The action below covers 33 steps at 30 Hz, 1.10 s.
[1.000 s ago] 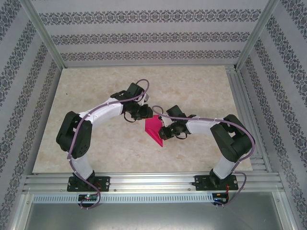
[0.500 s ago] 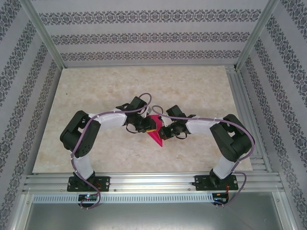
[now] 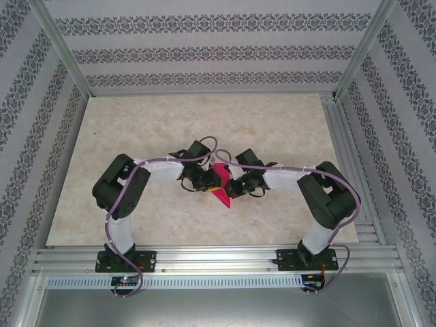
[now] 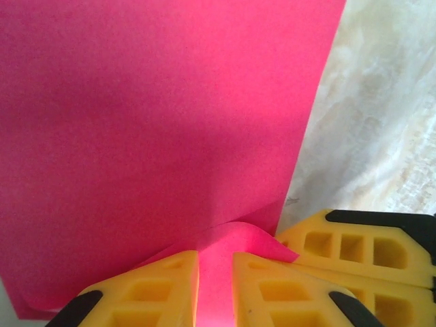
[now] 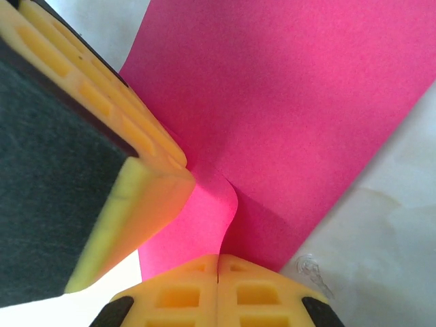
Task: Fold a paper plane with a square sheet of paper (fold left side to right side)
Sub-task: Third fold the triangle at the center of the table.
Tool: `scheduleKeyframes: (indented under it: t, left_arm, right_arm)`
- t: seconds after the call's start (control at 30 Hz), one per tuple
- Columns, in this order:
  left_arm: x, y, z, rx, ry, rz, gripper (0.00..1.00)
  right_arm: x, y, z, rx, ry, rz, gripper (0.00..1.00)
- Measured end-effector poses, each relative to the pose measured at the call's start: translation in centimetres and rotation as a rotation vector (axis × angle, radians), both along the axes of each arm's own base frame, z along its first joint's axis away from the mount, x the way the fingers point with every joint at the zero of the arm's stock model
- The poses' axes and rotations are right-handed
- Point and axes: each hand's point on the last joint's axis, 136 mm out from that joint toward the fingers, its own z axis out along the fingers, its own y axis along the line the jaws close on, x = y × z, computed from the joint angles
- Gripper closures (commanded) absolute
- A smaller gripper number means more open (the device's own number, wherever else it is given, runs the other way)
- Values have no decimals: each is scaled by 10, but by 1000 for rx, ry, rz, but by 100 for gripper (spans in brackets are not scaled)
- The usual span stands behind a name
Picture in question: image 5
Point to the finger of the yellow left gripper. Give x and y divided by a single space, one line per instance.
51 170
102 71

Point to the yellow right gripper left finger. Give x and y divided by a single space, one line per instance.
180 299

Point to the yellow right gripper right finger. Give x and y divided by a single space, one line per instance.
259 299

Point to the pink paper sheet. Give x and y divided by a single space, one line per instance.
289 119

